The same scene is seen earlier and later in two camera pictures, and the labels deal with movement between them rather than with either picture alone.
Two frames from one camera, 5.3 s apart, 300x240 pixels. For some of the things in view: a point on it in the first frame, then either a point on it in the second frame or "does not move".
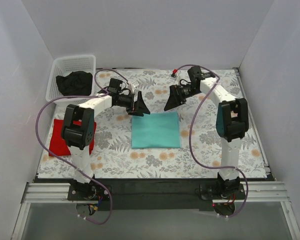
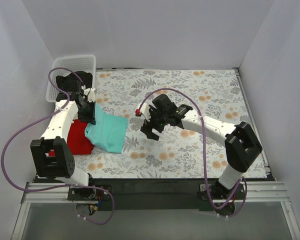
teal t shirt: (155, 130) to (109, 132)
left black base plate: (89, 192) does not move
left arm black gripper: (134, 103) to (87, 115)
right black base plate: (222, 191) does not move
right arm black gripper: (175, 94) to (153, 122)
